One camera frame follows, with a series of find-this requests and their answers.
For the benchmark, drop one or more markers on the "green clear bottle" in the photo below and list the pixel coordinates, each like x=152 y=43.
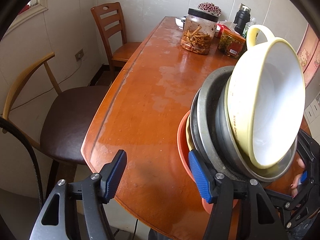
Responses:
x=251 y=22

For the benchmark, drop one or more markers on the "wide shallow steel bowl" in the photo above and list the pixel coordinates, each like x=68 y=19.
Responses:
x=238 y=160

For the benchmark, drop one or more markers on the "black thermos bottle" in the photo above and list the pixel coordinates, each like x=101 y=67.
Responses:
x=242 y=17

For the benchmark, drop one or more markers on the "yellow shell-shaped plate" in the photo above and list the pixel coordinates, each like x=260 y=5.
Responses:
x=189 y=138

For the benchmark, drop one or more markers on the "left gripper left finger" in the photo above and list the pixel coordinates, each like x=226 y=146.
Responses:
x=58 y=219

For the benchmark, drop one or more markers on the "red slatted wooden chair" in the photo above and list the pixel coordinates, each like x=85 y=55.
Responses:
x=110 y=22

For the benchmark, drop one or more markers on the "pink plastic plate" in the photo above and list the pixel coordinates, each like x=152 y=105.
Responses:
x=182 y=146

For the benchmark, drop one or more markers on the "person's right hand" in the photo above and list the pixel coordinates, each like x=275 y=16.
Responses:
x=294 y=185

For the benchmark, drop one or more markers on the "curved-back wooden chair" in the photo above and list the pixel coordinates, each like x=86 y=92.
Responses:
x=66 y=123

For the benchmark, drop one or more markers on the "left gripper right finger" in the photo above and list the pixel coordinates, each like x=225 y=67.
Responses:
x=258 y=218

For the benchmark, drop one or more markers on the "red patterned lid object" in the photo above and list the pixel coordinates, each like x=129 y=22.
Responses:
x=210 y=8

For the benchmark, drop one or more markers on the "small steel bowl background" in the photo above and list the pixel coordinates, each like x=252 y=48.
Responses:
x=180 y=22

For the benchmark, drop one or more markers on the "round steel pan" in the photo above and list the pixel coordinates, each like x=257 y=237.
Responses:
x=202 y=121

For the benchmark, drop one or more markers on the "yellow white handled bowl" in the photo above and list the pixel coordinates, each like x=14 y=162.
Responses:
x=266 y=97

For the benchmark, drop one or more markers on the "red-labelled pickle jar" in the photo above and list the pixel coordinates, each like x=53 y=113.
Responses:
x=231 y=43

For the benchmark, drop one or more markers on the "clear jar black lid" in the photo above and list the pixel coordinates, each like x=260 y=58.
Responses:
x=198 y=32

